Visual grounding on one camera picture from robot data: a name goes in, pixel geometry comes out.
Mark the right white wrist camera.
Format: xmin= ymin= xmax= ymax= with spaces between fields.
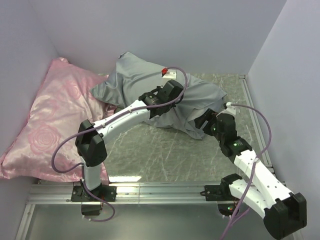
xmin=220 ymin=102 xmax=236 ymax=116

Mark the aluminium mounting rail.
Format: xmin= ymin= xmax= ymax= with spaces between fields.
xmin=26 ymin=181 xmax=220 ymax=205

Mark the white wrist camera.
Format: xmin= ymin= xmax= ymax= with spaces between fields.
xmin=161 ymin=67 xmax=177 ymax=80
xmin=220 ymin=102 xmax=236 ymax=116

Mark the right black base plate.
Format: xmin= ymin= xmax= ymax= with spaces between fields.
xmin=200 ymin=185 xmax=235 ymax=202

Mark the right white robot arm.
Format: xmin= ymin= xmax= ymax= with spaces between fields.
xmin=194 ymin=105 xmax=307 ymax=240

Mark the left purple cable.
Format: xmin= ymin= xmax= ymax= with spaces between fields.
xmin=51 ymin=66 xmax=188 ymax=222

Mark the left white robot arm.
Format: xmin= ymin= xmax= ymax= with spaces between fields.
xmin=75 ymin=80 xmax=185 ymax=201

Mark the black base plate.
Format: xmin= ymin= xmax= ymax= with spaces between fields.
xmin=200 ymin=185 xmax=235 ymax=202
xmin=70 ymin=184 xmax=117 ymax=202

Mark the pink floral pillow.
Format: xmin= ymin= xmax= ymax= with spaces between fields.
xmin=0 ymin=58 xmax=116 ymax=182

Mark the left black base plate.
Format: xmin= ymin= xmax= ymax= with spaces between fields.
xmin=70 ymin=184 xmax=117 ymax=202

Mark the right controller board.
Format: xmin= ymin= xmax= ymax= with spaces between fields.
xmin=217 ymin=201 xmax=238 ymax=219

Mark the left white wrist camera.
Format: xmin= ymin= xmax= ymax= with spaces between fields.
xmin=161 ymin=67 xmax=177 ymax=80

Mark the left black controller box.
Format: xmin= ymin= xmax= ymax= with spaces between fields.
xmin=80 ymin=204 xmax=103 ymax=217

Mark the grey pillowcase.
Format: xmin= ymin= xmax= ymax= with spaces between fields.
xmin=90 ymin=52 xmax=227 ymax=140

